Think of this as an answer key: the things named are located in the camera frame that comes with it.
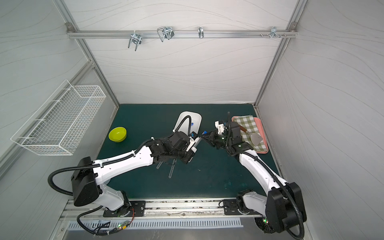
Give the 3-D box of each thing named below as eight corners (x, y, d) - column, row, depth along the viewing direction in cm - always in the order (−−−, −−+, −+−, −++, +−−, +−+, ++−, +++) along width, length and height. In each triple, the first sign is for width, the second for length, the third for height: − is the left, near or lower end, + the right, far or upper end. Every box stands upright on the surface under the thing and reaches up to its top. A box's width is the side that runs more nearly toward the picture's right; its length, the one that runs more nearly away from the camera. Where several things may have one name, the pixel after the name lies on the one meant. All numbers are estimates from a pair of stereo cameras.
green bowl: (108, 143, 99) (105, 139, 95) (114, 130, 105) (111, 127, 102) (124, 143, 99) (122, 139, 95) (129, 130, 105) (126, 127, 102)
